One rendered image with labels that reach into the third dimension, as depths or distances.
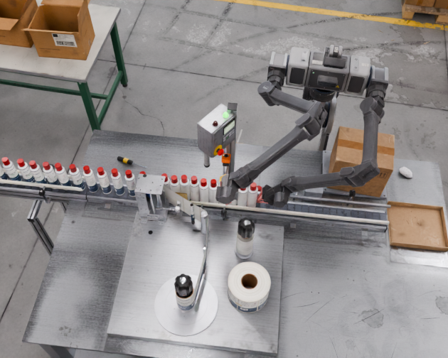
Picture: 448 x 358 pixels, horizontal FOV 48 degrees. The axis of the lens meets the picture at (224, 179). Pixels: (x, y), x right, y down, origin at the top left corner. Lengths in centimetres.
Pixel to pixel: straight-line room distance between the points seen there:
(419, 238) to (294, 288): 75
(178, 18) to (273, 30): 95
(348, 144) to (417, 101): 206
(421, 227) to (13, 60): 288
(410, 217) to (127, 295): 158
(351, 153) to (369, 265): 59
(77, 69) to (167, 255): 163
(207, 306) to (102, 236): 70
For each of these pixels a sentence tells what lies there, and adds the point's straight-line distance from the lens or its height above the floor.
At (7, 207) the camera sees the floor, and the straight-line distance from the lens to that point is 410.
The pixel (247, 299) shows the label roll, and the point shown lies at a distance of 238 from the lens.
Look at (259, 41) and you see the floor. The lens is 504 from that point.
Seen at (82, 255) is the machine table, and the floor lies 83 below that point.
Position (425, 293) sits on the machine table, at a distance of 280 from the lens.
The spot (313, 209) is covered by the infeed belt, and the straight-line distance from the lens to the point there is 281.
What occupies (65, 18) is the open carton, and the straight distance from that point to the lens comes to 393.
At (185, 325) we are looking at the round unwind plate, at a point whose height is 89.
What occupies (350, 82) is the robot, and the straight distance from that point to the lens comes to 262.
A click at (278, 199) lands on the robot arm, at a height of 110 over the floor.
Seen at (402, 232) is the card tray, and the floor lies 83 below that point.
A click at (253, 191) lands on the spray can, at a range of 263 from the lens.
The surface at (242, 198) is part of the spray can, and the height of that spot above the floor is 99.
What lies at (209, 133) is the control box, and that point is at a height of 147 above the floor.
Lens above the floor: 324
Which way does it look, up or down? 55 degrees down
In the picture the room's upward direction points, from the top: 1 degrees clockwise
